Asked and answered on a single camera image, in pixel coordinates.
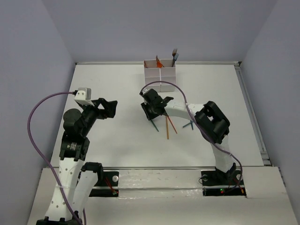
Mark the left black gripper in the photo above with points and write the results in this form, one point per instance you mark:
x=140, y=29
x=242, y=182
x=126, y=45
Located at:
x=99, y=108

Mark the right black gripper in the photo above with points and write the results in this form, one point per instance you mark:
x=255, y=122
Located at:
x=150, y=116

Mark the teal plastic knife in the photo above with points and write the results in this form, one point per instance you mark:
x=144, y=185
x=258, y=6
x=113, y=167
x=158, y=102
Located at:
x=154, y=125

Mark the orange chopstick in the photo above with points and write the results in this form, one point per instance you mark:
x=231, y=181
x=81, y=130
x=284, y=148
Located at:
x=172, y=124
x=167, y=127

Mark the orange plastic spoon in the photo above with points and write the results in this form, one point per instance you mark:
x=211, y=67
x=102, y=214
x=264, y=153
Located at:
x=161, y=65

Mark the blue plastic fork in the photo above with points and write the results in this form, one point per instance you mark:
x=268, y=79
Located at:
x=175, y=56

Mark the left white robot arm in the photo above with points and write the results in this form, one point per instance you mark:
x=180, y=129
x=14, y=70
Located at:
x=76, y=176

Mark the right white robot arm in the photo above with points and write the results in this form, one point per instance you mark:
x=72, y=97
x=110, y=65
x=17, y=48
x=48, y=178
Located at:
x=213, y=124

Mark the left white divided container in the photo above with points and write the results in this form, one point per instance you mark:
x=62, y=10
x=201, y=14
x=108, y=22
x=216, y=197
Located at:
x=151, y=74

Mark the white divided container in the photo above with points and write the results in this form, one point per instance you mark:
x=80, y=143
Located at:
x=151, y=74
x=167, y=74

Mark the right white divided container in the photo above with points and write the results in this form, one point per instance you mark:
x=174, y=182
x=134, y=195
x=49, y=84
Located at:
x=167, y=74

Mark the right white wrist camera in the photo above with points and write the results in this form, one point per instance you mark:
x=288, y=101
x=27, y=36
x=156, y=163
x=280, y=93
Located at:
x=143, y=92

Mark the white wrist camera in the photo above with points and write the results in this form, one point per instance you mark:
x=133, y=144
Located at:
x=83, y=96
x=143, y=92

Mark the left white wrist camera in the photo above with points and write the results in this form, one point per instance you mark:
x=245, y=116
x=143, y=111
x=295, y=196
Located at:
x=83, y=96

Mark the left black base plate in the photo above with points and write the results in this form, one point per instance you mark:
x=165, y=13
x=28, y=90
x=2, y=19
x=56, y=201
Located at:
x=108, y=186

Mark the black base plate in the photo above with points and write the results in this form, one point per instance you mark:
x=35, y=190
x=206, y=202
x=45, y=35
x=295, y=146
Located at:
x=108, y=186
x=216, y=187

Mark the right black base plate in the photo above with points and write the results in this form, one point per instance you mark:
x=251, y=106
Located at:
x=216, y=187

